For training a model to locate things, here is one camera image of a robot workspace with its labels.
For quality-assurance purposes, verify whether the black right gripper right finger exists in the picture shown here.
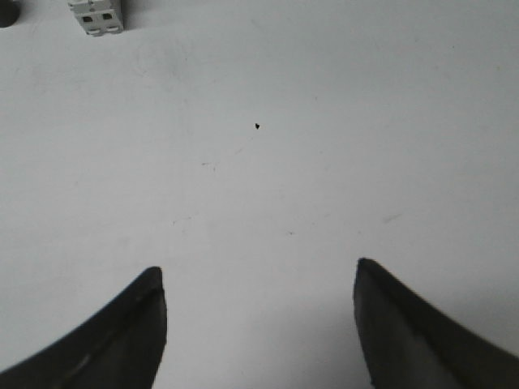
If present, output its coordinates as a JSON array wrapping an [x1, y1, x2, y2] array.
[[353, 258, 518, 388]]

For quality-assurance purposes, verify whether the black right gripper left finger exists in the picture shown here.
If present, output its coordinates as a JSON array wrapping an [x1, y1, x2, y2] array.
[[1, 267, 167, 388]]

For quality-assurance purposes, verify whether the black cylindrical capacitor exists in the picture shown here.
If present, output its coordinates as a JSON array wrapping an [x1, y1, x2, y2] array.
[[0, 0, 20, 28]]

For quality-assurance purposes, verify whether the white circuit breaker red switch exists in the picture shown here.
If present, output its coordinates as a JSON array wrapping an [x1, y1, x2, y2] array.
[[66, 0, 124, 36]]

